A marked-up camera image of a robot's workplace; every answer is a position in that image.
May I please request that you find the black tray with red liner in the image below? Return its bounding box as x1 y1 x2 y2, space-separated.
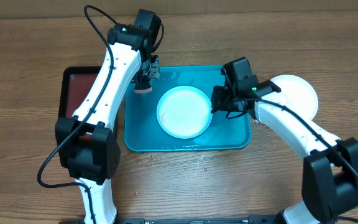
57 66 119 141

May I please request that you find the white plate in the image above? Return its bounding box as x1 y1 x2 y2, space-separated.
272 75 319 120

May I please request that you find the light blue plate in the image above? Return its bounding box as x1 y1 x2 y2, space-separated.
156 86 213 139

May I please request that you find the teal plastic tray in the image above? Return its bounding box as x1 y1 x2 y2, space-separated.
124 65 251 152

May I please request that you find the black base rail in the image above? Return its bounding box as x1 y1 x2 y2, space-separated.
112 215 286 224

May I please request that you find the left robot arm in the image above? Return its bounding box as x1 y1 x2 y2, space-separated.
53 9 164 223

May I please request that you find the green and red sponge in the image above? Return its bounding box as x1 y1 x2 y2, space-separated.
134 82 152 94

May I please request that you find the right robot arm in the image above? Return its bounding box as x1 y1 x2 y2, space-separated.
211 57 358 223

